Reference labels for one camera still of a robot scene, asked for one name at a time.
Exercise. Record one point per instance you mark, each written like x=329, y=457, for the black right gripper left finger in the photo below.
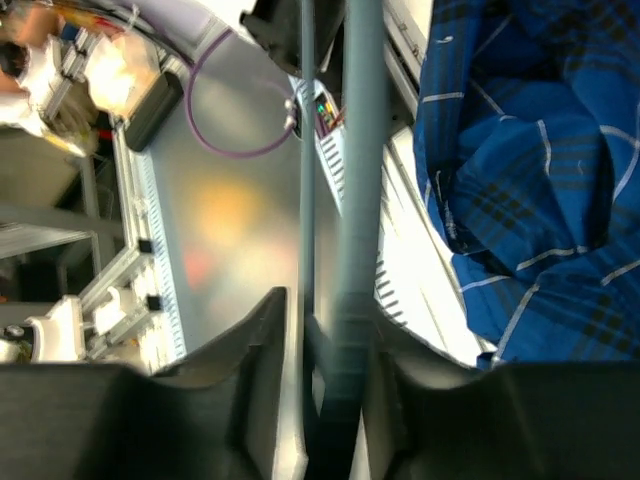
x=214, y=415

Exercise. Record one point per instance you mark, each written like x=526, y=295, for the teal hanger of plaid shirt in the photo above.
x=351, y=332

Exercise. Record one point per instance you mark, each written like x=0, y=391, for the seated person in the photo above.
x=71, y=61

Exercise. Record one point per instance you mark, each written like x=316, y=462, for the blue plaid shirt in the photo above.
x=526, y=145

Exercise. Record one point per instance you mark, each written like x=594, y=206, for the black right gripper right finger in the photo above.
x=418, y=422

